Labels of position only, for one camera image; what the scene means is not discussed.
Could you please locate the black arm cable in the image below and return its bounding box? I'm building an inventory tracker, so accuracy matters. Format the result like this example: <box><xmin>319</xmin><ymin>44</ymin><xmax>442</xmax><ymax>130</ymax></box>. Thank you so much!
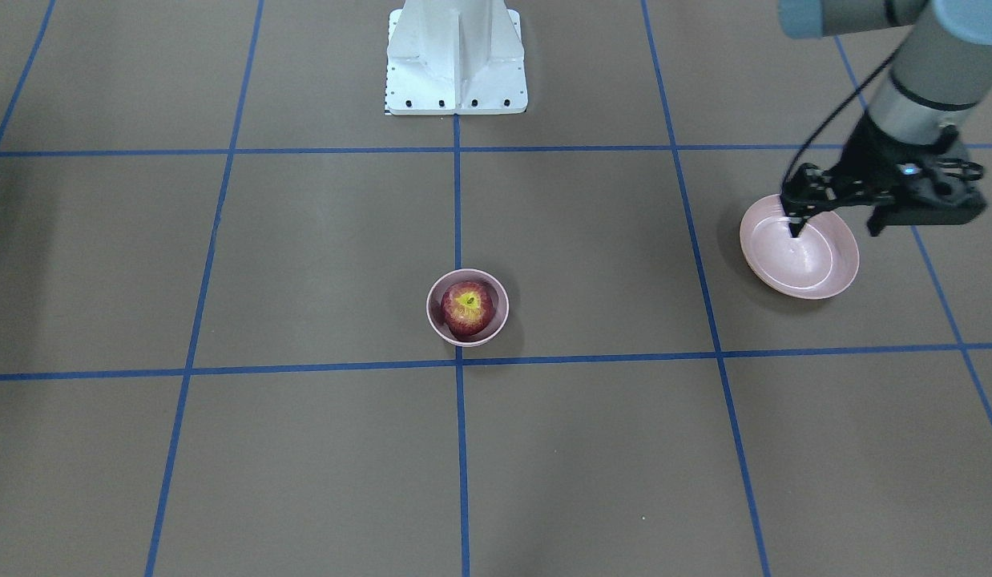
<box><xmin>783</xmin><ymin>40</ymin><xmax>905</xmax><ymax>193</ymax></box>

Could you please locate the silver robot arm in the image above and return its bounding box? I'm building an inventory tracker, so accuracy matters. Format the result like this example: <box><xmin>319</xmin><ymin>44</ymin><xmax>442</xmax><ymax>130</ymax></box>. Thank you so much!
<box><xmin>777</xmin><ymin>1</ymin><xmax>992</xmax><ymax>237</ymax></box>

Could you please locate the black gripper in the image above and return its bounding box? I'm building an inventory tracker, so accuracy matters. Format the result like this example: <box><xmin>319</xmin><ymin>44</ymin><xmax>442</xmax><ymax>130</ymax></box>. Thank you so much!
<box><xmin>780</xmin><ymin>112</ymin><xmax>958</xmax><ymax>240</ymax></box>

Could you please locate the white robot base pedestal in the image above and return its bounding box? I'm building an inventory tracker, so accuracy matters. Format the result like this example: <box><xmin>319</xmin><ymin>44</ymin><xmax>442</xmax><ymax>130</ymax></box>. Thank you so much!
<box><xmin>384</xmin><ymin>1</ymin><xmax>529</xmax><ymax>116</ymax></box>

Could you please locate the red apple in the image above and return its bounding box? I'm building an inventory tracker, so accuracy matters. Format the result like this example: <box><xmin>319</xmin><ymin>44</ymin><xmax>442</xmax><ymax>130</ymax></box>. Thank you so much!
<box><xmin>441</xmin><ymin>280</ymin><xmax>496</xmax><ymax>337</ymax></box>

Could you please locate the pink bowl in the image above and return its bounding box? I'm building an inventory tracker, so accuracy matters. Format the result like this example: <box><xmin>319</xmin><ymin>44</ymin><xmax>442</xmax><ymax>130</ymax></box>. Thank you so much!
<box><xmin>424</xmin><ymin>268</ymin><xmax>510</xmax><ymax>347</ymax></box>

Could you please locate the pink plate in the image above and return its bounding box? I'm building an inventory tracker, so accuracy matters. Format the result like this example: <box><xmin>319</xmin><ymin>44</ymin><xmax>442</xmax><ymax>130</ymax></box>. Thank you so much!
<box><xmin>739</xmin><ymin>195</ymin><xmax>860</xmax><ymax>300</ymax></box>

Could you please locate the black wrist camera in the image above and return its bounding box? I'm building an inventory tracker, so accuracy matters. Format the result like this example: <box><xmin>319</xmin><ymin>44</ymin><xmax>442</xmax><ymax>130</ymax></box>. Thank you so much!
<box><xmin>893</xmin><ymin>155</ymin><xmax>988</xmax><ymax>226</ymax></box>

